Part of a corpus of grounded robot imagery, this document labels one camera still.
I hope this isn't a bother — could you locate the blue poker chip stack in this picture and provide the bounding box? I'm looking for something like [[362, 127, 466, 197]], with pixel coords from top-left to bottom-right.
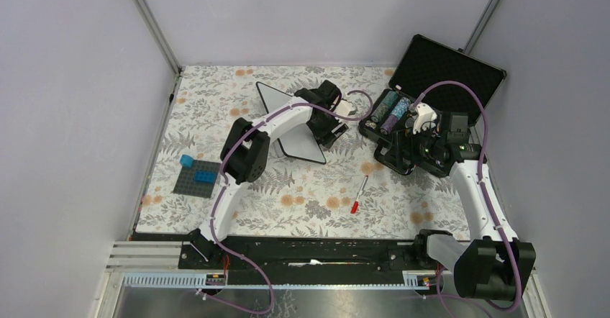
[[390, 97, 411, 120]]

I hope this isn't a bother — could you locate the red marker cap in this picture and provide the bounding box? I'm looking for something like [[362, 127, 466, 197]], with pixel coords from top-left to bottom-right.
[[350, 201, 359, 214]]

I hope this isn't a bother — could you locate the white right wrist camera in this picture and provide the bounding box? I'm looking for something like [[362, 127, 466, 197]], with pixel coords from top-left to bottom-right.
[[411, 103, 437, 135]]

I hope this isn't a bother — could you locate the light blue lego brick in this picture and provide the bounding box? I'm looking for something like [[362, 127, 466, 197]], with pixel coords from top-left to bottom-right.
[[179, 155, 194, 168]]

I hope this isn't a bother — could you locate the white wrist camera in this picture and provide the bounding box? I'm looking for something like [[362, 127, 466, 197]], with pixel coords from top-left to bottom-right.
[[334, 100, 358, 117], [411, 103, 437, 135]]

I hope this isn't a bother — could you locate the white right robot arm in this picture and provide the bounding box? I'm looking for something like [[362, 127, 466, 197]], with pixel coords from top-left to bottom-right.
[[374, 112, 536, 304]]

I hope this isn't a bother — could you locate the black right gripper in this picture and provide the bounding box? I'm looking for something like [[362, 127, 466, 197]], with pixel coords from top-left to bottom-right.
[[383, 121, 446, 168]]

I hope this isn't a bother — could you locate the white marker pen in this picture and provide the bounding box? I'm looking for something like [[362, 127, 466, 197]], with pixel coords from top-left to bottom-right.
[[354, 175, 369, 205]]

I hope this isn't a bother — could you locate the purple poker chip stack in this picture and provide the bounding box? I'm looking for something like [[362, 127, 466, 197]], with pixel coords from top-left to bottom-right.
[[380, 114, 400, 135]]

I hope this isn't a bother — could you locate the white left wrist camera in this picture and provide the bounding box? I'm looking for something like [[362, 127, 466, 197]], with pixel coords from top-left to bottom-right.
[[334, 100, 358, 117]]

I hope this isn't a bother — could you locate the teal poker chip stack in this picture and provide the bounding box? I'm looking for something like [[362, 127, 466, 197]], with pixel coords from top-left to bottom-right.
[[370, 91, 399, 123]]

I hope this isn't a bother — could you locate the grey lego baseplate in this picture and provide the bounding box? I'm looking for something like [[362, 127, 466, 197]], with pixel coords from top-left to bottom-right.
[[173, 160, 220, 199]]

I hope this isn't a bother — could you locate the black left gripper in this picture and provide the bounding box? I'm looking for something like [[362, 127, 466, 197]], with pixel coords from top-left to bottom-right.
[[306, 107, 347, 149]]

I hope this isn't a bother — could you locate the small white whiteboard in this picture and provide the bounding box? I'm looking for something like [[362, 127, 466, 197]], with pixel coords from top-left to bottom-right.
[[255, 82, 327, 165]]

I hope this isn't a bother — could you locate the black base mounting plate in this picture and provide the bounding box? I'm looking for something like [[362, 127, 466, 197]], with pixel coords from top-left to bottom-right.
[[178, 231, 437, 286]]

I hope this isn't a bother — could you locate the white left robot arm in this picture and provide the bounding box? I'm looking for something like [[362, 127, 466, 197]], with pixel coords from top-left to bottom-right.
[[187, 81, 352, 268]]

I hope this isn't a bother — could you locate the black poker chip case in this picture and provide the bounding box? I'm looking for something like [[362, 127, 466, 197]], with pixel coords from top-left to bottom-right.
[[358, 34, 507, 147]]

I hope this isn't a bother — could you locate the floral patterned table mat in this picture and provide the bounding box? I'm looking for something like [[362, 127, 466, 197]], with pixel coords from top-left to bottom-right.
[[135, 66, 470, 241]]

